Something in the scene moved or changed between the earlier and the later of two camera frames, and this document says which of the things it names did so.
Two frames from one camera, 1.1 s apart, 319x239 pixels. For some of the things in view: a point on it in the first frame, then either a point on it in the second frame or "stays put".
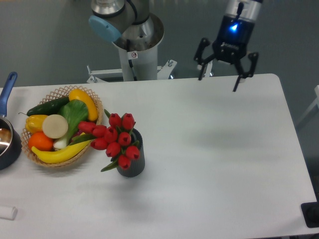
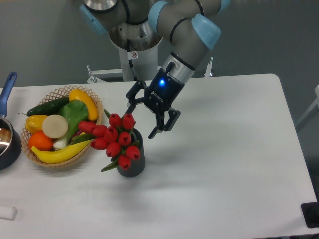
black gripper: x=232 y=42 to x=159 y=96
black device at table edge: x=310 y=212 stays put
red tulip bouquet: x=116 y=140 stays put
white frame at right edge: x=315 y=102 stays put
